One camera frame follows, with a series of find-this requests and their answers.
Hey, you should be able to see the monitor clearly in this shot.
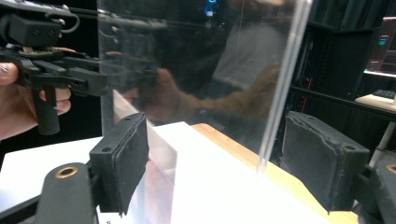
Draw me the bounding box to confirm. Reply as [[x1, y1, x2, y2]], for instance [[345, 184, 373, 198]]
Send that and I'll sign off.
[[363, 16, 396, 77]]

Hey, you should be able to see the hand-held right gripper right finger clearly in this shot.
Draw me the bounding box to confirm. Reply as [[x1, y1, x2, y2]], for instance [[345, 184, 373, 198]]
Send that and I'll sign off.
[[281, 110, 372, 215]]

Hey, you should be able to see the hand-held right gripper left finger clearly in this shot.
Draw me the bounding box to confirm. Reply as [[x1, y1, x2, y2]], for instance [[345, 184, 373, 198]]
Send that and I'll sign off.
[[88, 112, 150, 217]]

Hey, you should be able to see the desk with white metal legs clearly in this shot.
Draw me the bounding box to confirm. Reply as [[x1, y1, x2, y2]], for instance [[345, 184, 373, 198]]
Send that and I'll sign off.
[[354, 92, 396, 169]]

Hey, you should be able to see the black shelf rack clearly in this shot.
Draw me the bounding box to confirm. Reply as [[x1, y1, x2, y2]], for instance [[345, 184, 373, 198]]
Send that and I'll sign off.
[[289, 23, 396, 151]]

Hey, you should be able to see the cream paper card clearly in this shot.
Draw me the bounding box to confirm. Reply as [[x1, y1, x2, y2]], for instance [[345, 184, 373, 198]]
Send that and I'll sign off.
[[96, 212, 134, 224]]

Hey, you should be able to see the wooden table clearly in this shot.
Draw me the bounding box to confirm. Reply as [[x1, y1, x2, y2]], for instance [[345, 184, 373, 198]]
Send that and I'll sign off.
[[191, 122, 360, 224]]

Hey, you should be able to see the white board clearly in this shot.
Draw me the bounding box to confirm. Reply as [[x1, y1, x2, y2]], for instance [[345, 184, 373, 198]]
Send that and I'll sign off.
[[0, 120, 332, 224]]

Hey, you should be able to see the black keyboard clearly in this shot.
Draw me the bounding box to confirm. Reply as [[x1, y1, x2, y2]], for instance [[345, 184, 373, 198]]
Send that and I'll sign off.
[[371, 89, 396, 101]]

